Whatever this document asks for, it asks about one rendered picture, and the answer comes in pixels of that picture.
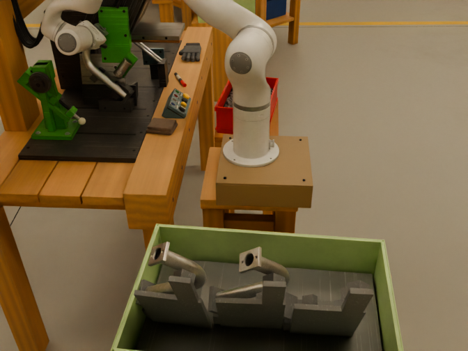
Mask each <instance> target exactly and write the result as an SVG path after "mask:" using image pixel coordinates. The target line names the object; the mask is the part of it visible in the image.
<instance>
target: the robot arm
mask: <svg viewBox="0 0 468 351"><path fill-rule="evenodd" d="M183 1H184V2H185V3H186V4H187V5H188V6H189V7H190V8H191V9H192V10H193V11H194V12H195V13H196V14H197V15H198V16H199V17H200V18H201V19H202V20H203V21H204V22H206V23H207V24H209V25H210V26H213V27H214V28H216V29H219V30H220V31H222V32H224V33H225V34H226V35H228V36H229V37H231V38H232V39H233V40H232V42H231V43H230V45H229V46H228V48H227V50H226V55H225V61H224V65H225V71H226V75H227V77H228V80H229V81H230V83H231V85H232V87H233V139H231V140H230V141H228V142H227V143H226V144H225V145H224V147H223V154H224V157H225V158H226V159H227V160H228V161H229V162H230V163H232V164H235V165H238V166H243V167H260V166H265V165H268V164H271V163H272V162H273V161H275V160H276V159H277V157H278V156H279V147H278V146H277V145H276V144H275V142H274V139H272V140H270V102H271V89H270V85H269V84H268V83H267V81H266V76H265V69H266V65H267V62H268V61H269V59H270V58H271V57H272V55H273V53H274V52H275V49H276V44H277V39H276V34H275V32H274V30H273V29H272V27H271V26H270V25H269V24H268V23H266V22H265V21H264V20H263V19H261V18H259V16H257V15H255V14H253V13H252V12H251V11H249V10H247V9H246V8H244V7H242V6H241V5H239V4H238V3H235V2H234V1H233V0H183ZM101 4H102V0H53V1H52V2H51V3H50V4H49V5H48V7H47V9H46V11H45V14H44V16H43V19H42V24H41V32H42V34H43V35H44V36H45V37H46V38H49V39H50V40H52V41H54V42H55V44H56V47H57V49H58V50H59V51H60V52H61V53H62V54H65V55H68V56H71V55H74V54H77V53H80V52H82V51H85V50H87V49H99V48H100V47H102V48H104V49H106V48H107V45H106V43H105V41H106V40H107V39H106V38H105V36H104V35H103V34H102V33H101V32H100V31H99V30H98V29H97V28H96V27H95V26H93V25H92V24H91V23H90V22H89V21H87V20H85V21H81V20H80V21H79V23H78V25H76V26H73V25H71V24H68V23H67V22H64V21H63V20H62V19H61V13H62V12H63V10H76V11H79V12H82V13H87V14H95V13H96V12H97V11H99V9H100V6H101Z"/></svg>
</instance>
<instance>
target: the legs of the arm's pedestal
mask: <svg viewBox="0 0 468 351"><path fill-rule="evenodd" d="M202 210H203V227H209V228H228V229H239V230H249V231H268V232H278V233H295V219H296V212H287V211H272V214H235V213H231V210H221V209H202Z"/></svg>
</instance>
